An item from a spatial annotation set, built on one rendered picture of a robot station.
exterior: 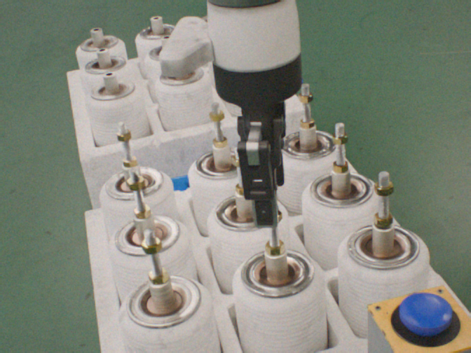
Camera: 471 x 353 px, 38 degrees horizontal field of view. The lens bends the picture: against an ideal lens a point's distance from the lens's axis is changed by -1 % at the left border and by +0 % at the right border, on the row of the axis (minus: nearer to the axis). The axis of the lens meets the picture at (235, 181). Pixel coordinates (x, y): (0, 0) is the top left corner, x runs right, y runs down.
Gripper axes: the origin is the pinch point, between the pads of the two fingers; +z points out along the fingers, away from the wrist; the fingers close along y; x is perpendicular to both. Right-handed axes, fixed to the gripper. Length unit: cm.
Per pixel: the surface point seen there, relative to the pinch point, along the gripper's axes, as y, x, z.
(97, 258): 11.1, 24.7, 17.2
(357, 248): 4.1, -8.1, 9.8
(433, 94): 92, -26, 35
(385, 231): 3.6, -11.0, 7.2
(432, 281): 7.3, -16.5, 17.2
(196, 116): 47, 18, 16
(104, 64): 56, 36, 9
